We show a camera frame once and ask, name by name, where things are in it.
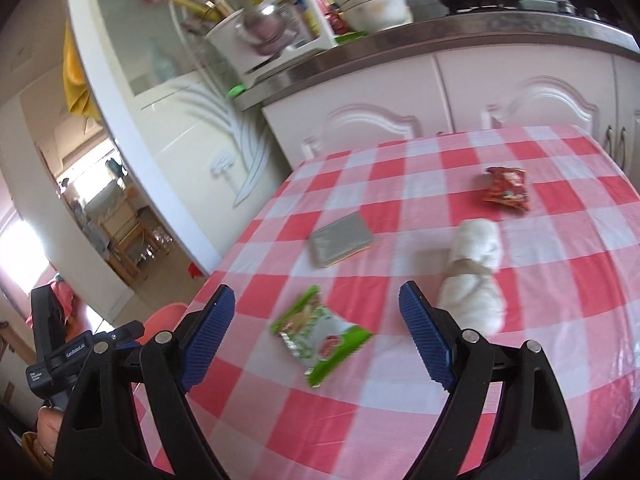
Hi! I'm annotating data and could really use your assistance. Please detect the white tissue bundle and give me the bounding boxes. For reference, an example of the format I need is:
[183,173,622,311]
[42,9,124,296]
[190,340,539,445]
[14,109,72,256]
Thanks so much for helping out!
[437,219,506,337]

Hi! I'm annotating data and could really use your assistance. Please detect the green white snack packet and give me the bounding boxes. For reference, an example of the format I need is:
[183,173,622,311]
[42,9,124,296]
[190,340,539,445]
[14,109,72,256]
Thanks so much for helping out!
[270,285,372,388]

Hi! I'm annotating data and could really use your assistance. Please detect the grey green foil packet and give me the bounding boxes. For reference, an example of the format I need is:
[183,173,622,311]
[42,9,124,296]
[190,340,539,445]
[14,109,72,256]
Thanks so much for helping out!
[309,212,373,268]

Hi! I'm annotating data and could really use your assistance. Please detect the white kitchen cabinets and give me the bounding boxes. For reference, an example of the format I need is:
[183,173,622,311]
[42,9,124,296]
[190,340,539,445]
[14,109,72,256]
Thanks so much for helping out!
[262,44,639,183]

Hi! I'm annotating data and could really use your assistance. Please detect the person's left hand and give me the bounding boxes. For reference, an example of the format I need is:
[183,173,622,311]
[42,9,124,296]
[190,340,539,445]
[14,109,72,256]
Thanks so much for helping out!
[37,406,64,455]

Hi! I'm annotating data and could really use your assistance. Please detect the red plastic bag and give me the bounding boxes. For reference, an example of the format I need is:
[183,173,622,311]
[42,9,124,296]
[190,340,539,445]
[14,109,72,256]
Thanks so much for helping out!
[26,276,76,328]

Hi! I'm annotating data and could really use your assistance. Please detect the wooden chair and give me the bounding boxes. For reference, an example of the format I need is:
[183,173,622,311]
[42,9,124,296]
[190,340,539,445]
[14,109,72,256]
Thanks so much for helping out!
[98,203,169,286]

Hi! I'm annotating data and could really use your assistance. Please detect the red white checkered tablecloth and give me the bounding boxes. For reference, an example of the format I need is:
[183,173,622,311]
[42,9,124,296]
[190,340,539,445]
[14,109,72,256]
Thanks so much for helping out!
[131,122,640,480]

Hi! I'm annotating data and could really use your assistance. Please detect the frosted glass sliding door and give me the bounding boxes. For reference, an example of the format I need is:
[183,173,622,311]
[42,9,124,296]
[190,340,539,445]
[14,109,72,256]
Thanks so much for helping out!
[67,0,290,272]

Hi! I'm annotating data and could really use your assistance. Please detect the red snack wrapper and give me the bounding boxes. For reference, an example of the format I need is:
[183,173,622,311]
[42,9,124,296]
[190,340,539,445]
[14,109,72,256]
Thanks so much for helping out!
[484,167,529,211]

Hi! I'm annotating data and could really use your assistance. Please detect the yellow hanging cloth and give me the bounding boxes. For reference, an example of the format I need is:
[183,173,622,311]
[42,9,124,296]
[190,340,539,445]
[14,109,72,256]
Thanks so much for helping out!
[62,22,102,122]

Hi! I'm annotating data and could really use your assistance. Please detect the small green round lid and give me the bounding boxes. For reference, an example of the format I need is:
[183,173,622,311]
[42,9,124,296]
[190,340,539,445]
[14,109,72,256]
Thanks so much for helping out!
[228,84,246,99]

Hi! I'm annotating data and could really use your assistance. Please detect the steel ladle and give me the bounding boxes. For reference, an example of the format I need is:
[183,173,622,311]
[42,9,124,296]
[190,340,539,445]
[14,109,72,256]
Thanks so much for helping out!
[242,4,286,44]

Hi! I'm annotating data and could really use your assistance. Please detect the white utensil drying rack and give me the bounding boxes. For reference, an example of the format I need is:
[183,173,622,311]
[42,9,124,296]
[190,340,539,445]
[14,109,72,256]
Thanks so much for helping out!
[205,0,337,88]

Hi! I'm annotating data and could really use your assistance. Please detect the grey stone countertop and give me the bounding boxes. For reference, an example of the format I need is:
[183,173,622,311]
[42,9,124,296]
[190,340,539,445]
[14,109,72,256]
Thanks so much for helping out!
[233,11,639,110]

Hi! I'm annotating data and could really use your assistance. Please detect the stacked white bowls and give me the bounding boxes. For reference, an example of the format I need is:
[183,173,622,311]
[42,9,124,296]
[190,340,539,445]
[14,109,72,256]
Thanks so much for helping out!
[335,0,413,34]

